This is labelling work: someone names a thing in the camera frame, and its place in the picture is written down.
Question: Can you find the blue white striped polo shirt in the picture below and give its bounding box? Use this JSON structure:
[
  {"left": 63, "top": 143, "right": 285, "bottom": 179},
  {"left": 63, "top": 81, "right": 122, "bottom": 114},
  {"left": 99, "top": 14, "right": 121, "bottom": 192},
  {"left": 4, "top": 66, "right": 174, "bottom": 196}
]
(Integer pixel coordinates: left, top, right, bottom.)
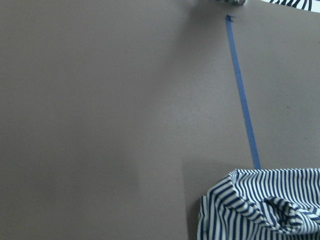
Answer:
[{"left": 196, "top": 168, "right": 320, "bottom": 240}]

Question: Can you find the aluminium frame post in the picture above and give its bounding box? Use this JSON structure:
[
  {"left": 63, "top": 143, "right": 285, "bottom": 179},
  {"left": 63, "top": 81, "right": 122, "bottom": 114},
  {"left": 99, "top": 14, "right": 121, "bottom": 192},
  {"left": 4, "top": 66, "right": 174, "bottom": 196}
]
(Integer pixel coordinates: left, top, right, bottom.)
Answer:
[{"left": 215, "top": 0, "right": 246, "bottom": 6}]

